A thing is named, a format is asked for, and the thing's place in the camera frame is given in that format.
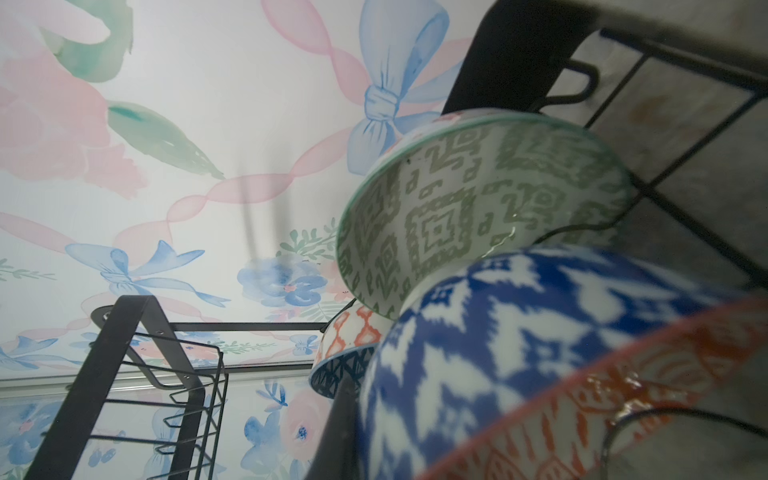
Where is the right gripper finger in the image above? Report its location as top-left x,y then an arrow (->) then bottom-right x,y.
305,377 -> 360,480

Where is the dark blue patterned bowl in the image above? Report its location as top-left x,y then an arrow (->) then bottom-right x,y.
309,302 -> 394,399

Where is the red patterned bowl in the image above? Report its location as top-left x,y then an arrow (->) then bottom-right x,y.
357,246 -> 767,479

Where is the green patterned bowl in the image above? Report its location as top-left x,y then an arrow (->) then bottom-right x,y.
336,108 -> 631,319

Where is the black wire dish rack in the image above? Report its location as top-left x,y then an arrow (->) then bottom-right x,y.
26,1 -> 767,479

